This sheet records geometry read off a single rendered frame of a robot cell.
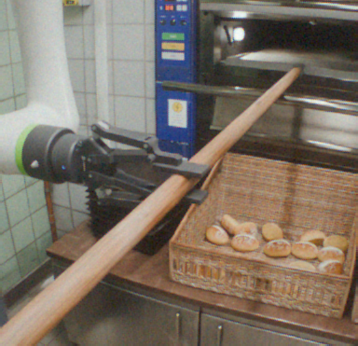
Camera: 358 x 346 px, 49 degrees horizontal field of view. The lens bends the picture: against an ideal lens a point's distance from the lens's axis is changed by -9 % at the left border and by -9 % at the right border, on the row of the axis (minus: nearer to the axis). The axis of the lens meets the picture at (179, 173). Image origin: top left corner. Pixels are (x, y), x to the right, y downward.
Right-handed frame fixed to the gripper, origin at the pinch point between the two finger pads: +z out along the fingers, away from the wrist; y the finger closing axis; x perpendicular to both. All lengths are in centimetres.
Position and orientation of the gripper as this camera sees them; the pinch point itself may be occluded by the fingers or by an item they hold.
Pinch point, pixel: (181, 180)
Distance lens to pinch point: 58.3
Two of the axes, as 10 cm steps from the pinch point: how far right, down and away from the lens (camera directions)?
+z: 9.0, 1.8, -3.9
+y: -0.1, 9.2, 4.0
